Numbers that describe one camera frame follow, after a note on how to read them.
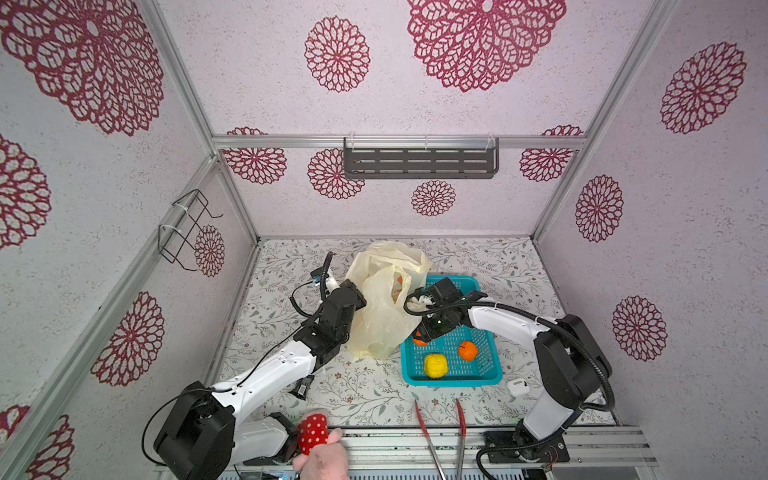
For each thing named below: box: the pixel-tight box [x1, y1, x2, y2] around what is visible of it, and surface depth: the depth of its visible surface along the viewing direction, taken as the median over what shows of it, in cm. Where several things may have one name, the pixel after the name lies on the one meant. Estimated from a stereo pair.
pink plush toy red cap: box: [292, 409, 350, 480], surface depth 70 cm
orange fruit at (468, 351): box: [458, 341, 479, 362], surface depth 88 cm
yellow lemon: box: [424, 353, 449, 379], surface depth 84 cm
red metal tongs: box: [415, 398, 467, 480], surface depth 77 cm
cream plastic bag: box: [346, 241, 432, 360], surface depth 78 cm
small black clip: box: [286, 375, 315, 401], surface depth 82 cm
